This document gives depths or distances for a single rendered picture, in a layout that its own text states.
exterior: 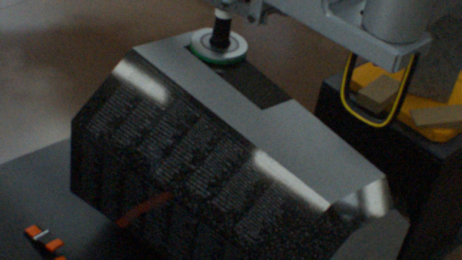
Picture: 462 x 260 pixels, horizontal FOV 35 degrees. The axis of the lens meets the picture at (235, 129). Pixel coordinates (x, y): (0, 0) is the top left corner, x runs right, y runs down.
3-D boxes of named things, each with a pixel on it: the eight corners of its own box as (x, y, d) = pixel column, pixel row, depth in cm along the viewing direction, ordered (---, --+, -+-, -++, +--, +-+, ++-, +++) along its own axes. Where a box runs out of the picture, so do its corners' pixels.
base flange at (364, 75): (408, 50, 326) (411, 40, 323) (504, 105, 300) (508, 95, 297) (339, 81, 296) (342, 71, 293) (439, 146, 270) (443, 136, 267)
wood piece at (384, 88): (380, 83, 291) (383, 73, 288) (402, 94, 287) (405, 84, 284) (355, 102, 278) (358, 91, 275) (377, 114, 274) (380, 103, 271)
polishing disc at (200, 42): (182, 50, 269) (183, 47, 268) (202, 25, 286) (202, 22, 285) (237, 66, 266) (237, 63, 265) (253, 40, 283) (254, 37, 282)
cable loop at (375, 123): (393, 136, 236) (422, 53, 217) (387, 141, 234) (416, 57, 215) (337, 102, 247) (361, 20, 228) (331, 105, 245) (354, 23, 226)
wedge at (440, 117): (457, 114, 282) (461, 103, 279) (465, 130, 274) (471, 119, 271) (408, 111, 279) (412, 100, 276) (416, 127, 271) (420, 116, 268)
